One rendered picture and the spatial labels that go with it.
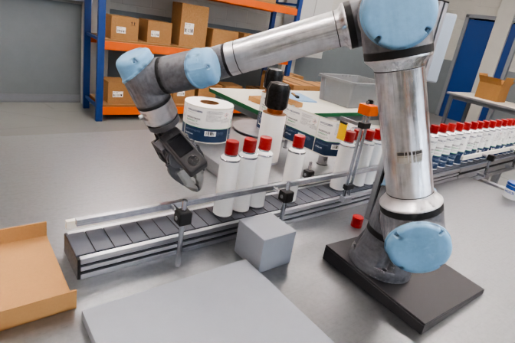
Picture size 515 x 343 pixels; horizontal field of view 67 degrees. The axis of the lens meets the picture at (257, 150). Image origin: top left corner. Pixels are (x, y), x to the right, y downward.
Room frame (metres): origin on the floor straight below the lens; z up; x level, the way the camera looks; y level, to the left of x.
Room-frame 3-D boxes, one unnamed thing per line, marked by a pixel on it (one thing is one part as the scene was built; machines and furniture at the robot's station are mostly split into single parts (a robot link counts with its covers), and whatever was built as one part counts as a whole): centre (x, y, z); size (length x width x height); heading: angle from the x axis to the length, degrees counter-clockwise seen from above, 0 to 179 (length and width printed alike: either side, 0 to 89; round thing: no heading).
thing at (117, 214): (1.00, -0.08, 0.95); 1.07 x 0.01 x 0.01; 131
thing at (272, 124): (1.37, -0.04, 1.03); 0.09 x 0.09 x 0.30
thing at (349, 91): (3.48, -0.76, 0.91); 0.60 x 0.40 x 0.22; 133
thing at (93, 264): (1.21, -0.28, 0.85); 1.65 x 0.11 x 0.05; 131
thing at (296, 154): (1.06, -0.11, 0.98); 0.05 x 0.05 x 0.20
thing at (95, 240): (1.21, -0.28, 0.86); 1.65 x 0.08 x 0.04; 131
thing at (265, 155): (0.99, -0.02, 0.98); 0.05 x 0.05 x 0.20
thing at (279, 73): (1.78, -0.02, 1.04); 0.09 x 0.09 x 0.29
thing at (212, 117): (1.55, 0.23, 0.95); 0.20 x 0.20 x 0.14
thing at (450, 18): (1.22, -0.42, 1.38); 0.17 x 0.10 x 0.19; 6
